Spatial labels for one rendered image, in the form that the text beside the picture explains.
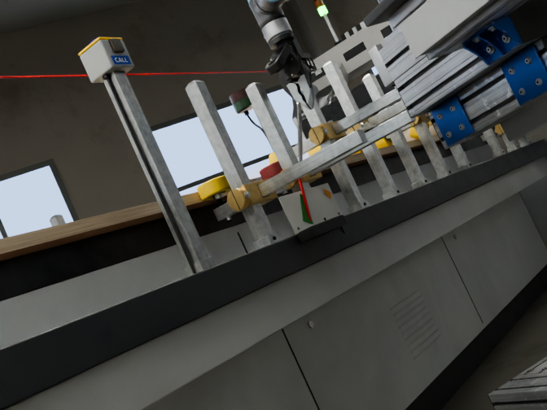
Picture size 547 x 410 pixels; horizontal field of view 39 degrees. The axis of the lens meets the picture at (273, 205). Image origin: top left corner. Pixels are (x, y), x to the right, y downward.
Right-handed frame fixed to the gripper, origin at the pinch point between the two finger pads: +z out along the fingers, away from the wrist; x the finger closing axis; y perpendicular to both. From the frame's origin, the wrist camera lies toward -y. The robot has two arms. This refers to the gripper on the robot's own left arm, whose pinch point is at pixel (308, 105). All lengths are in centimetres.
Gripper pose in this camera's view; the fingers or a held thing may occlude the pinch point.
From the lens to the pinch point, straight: 207.3
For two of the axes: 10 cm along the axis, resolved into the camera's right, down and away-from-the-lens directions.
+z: 4.2, 9.0, -0.9
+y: 5.3, -1.6, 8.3
